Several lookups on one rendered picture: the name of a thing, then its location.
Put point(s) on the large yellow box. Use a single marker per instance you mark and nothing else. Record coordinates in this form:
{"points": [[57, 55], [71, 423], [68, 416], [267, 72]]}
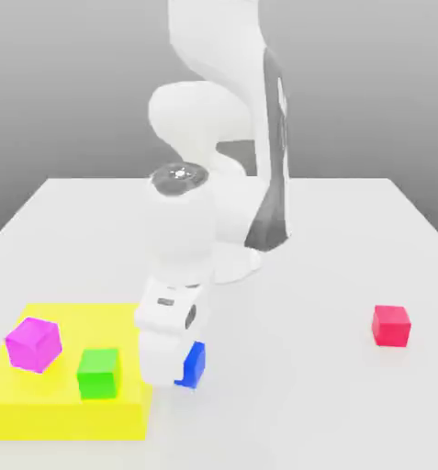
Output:
{"points": [[57, 416]]}

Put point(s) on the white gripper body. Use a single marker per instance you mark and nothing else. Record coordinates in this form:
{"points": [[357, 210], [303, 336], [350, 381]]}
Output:
{"points": [[161, 360]]}

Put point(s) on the small magenta cube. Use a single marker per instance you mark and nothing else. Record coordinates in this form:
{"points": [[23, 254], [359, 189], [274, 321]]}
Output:
{"points": [[33, 345]]}

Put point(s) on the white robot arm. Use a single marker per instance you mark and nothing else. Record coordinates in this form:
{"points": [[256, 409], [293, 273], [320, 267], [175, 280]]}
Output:
{"points": [[204, 117]]}

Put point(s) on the small green cube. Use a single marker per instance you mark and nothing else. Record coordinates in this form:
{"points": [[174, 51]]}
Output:
{"points": [[97, 374]]}

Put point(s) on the small blue cube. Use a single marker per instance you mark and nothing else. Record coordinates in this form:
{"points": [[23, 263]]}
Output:
{"points": [[195, 364]]}

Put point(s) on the small red cube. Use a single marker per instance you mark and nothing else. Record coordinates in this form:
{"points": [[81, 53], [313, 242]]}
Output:
{"points": [[391, 326]]}

